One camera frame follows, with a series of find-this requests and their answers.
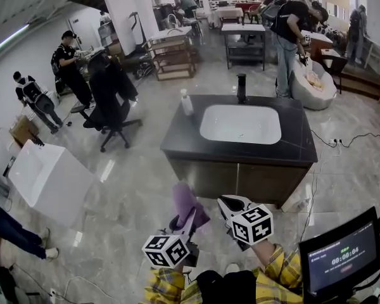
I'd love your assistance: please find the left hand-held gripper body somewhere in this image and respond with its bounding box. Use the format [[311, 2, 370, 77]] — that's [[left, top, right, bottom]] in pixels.
[[141, 234, 199, 269]]

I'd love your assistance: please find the purple cloth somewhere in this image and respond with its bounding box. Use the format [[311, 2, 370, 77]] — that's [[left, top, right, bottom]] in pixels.
[[172, 182, 211, 234]]

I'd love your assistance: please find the black jacket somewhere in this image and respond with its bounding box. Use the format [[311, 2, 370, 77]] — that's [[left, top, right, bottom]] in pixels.
[[89, 55, 139, 129]]

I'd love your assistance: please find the dark vanity cabinet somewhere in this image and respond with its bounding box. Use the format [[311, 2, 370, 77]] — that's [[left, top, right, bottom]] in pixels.
[[160, 94, 319, 209]]

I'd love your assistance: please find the wooden shelf rack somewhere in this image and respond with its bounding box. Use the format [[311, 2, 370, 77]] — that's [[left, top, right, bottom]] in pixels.
[[144, 26, 197, 82]]

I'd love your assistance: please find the white plastic bottle cap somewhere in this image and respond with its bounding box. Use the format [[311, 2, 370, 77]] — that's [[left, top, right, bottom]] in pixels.
[[179, 89, 194, 117]]

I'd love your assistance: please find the cardboard box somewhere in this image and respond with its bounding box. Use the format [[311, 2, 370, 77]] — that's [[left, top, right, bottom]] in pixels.
[[8, 115, 41, 148]]

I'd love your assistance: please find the grey beanbag chair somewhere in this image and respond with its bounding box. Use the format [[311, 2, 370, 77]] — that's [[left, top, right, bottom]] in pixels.
[[290, 60, 338, 111]]

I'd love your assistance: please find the white sink basin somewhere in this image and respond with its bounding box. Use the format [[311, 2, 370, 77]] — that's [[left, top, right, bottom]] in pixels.
[[199, 104, 282, 145]]

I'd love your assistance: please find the person's left forearm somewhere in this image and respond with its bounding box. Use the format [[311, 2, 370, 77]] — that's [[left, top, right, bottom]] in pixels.
[[139, 263, 191, 304]]

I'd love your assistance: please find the black side chair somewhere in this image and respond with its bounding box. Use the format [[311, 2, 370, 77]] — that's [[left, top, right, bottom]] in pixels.
[[319, 47, 349, 94]]

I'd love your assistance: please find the black office chair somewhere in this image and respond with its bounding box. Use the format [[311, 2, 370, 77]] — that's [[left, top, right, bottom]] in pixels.
[[70, 55, 143, 153]]

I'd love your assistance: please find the person's black top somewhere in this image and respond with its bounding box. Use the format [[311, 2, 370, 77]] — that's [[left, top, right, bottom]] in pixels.
[[196, 269, 257, 304]]

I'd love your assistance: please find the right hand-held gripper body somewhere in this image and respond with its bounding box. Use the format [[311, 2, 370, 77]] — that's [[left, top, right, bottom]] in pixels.
[[227, 203, 274, 251]]

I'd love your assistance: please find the person's right forearm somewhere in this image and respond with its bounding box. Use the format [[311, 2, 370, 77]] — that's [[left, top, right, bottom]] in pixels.
[[251, 239, 305, 304]]

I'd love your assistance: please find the black monitor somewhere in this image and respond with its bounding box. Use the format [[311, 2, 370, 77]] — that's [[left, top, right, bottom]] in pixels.
[[299, 206, 380, 300]]

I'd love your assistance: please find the black faucet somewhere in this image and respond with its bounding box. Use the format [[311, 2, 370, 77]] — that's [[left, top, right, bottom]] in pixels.
[[236, 73, 248, 105]]

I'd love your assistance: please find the white plastic bag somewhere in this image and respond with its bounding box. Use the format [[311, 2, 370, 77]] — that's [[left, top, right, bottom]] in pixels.
[[281, 194, 311, 213]]

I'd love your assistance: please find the dark metal table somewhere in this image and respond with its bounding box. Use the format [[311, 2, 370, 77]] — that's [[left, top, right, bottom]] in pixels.
[[220, 23, 267, 72]]

